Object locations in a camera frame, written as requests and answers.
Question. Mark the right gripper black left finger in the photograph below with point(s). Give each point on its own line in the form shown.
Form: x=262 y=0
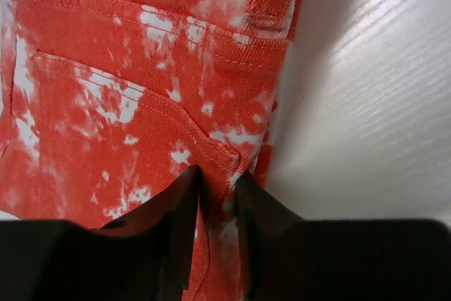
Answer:
x=146 y=254

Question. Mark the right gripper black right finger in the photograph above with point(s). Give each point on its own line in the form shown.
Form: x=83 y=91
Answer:
x=286 y=257

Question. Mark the red white patterned garment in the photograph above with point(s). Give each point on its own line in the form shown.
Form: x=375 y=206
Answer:
x=105 y=102

